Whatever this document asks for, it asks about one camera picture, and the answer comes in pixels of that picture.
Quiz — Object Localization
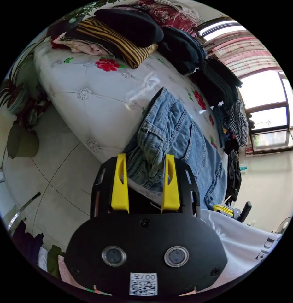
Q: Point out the metal clothes rack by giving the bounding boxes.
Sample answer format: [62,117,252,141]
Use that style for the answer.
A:
[7,192,42,231]

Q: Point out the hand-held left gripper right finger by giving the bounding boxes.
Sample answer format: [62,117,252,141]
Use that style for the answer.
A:
[161,154,181,214]

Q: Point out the fan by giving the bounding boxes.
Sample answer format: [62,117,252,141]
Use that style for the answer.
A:
[274,217,291,235]

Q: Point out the person's body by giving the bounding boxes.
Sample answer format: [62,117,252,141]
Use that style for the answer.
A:
[200,209,284,286]

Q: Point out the blue jeans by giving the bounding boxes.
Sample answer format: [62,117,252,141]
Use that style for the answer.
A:
[123,87,229,210]

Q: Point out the green plant pot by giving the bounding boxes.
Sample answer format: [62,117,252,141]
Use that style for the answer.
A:
[7,123,40,159]

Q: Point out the dark hanging garment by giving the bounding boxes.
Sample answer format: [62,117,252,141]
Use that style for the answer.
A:
[225,149,243,202]

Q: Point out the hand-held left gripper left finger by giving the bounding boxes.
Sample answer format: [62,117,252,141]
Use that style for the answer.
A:
[111,153,130,211]

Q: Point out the bed with white flowered quilt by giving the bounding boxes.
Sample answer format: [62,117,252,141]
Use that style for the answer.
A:
[32,35,232,209]

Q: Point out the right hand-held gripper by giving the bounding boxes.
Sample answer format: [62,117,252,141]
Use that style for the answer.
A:
[213,204,243,221]

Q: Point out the hanging clothes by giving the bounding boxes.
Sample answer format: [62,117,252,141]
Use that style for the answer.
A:
[12,220,66,283]

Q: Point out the pink patterned curtain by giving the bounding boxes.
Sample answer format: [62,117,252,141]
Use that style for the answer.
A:
[195,20,280,80]

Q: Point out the window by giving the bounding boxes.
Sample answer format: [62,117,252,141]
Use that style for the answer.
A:
[238,70,293,155]

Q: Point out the potted plant with long leaves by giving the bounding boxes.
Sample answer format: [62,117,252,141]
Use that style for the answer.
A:
[0,40,43,119]

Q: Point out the red floral blanket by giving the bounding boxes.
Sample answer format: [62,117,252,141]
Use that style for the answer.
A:
[134,0,203,38]

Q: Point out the pile of clothes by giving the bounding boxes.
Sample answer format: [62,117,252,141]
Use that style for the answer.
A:
[50,8,250,154]

